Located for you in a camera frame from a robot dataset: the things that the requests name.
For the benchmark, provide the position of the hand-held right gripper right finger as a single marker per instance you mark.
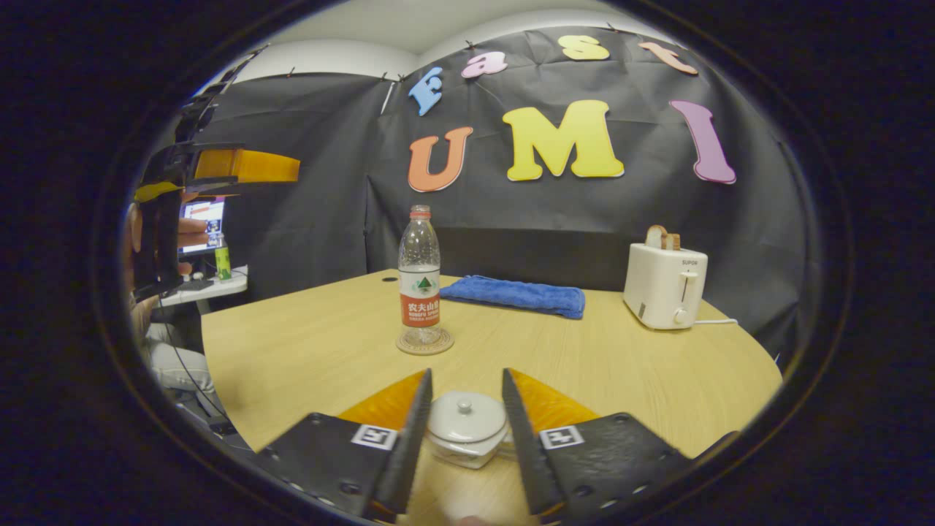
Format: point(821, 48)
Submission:
point(526, 453)

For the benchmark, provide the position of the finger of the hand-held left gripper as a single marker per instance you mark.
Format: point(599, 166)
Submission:
point(248, 166)
point(212, 91)

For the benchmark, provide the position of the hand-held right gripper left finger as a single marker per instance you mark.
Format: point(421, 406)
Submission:
point(409, 453)

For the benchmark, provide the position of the round beige coaster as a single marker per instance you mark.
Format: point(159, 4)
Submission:
point(438, 347)

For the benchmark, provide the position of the clear plastic water bottle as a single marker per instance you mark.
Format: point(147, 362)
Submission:
point(419, 292)

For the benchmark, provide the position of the green drink bottle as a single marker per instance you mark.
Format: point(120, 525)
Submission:
point(223, 264)

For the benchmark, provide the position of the computer monitor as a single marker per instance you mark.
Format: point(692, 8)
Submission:
point(208, 212)

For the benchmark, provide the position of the black keyboard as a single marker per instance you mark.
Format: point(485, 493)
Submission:
point(196, 285)

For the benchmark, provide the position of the small white table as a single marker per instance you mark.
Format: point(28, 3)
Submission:
point(219, 285)

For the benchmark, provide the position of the blue towel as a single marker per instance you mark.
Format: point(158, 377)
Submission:
point(518, 294)

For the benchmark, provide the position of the white toaster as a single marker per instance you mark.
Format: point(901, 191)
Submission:
point(661, 288)

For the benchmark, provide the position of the bread slice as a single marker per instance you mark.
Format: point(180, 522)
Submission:
point(657, 235)

